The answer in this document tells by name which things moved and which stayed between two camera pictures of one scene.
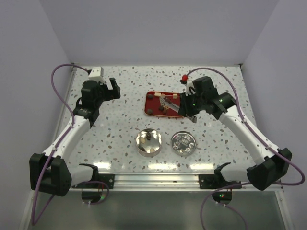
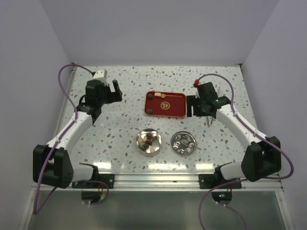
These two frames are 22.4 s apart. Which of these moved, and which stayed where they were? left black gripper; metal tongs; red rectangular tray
Moved: metal tongs
Stayed: red rectangular tray; left black gripper
